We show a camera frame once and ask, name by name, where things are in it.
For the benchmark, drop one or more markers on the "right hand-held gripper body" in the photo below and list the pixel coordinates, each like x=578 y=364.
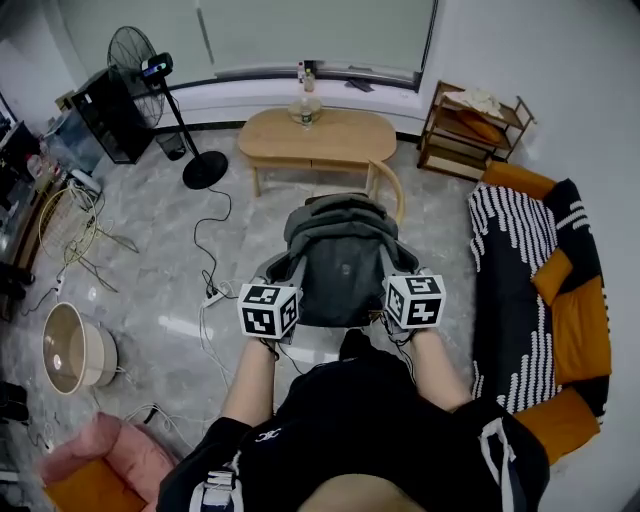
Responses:
x=415 y=300

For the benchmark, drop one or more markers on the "black white striped blanket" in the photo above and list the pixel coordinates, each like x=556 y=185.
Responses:
x=505 y=280

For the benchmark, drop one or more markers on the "dark grey backpack bag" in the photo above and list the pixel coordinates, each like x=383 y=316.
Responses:
x=340 y=260

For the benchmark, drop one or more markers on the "orange sofa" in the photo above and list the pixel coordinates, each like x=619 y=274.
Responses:
x=580 y=325

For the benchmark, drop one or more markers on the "orange cushion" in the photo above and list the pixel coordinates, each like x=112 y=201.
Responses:
x=482 y=127

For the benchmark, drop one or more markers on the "orange pillow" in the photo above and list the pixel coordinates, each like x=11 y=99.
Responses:
x=552 y=275

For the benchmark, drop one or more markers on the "cream crumpled cloth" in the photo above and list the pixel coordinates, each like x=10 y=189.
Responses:
x=477 y=100

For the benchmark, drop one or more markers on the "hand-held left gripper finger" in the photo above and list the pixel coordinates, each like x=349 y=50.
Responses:
x=298 y=270

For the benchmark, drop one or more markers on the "person's left forearm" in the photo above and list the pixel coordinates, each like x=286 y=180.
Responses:
x=250 y=380

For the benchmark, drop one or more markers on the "beige bucket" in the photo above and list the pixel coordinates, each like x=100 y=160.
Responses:
x=90 y=350

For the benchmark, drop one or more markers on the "black flat object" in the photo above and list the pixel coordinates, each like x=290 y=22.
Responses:
x=360 y=85

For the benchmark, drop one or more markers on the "window with white blind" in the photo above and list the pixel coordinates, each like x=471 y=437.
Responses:
x=320 y=35

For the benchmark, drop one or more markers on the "wooden shelf rack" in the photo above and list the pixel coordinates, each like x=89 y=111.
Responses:
x=450 y=150

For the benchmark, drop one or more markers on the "black standing fan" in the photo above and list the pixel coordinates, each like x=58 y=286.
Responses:
x=182 y=127

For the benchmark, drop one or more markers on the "black mesh waste bin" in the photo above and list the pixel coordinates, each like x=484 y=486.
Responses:
x=172 y=146

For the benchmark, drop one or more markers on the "person's black shoe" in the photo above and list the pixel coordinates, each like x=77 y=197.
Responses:
x=356 y=345

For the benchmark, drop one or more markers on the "glass bowl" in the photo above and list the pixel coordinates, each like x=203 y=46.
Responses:
x=294 y=111

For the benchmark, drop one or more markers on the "wooden chair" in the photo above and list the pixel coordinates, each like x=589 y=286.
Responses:
x=387 y=180

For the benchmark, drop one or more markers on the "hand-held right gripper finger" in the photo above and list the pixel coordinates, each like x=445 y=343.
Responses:
x=391 y=261

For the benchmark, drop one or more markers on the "person's right forearm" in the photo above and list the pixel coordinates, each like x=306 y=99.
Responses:
x=440 y=370

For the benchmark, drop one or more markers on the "pink pouf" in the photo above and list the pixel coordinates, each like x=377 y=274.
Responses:
x=120 y=450

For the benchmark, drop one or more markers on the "person's black shirt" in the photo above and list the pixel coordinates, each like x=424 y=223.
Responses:
x=370 y=430

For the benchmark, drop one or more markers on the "yellowish bottle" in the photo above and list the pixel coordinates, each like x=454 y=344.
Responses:
x=309 y=82

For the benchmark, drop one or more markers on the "white power strip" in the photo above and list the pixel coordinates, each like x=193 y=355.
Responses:
x=219 y=297

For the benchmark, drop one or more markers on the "black cabinet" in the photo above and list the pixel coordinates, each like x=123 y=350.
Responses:
x=112 y=120

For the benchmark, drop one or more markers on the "clear water bottle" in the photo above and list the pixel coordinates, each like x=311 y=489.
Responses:
x=306 y=117

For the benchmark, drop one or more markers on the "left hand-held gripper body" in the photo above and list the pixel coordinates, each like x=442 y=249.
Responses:
x=269 y=310

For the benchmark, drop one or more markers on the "clear plastic box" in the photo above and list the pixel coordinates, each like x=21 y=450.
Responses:
x=75 y=140

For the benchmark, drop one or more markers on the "oval wooden coffee table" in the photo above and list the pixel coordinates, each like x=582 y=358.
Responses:
x=320 y=140

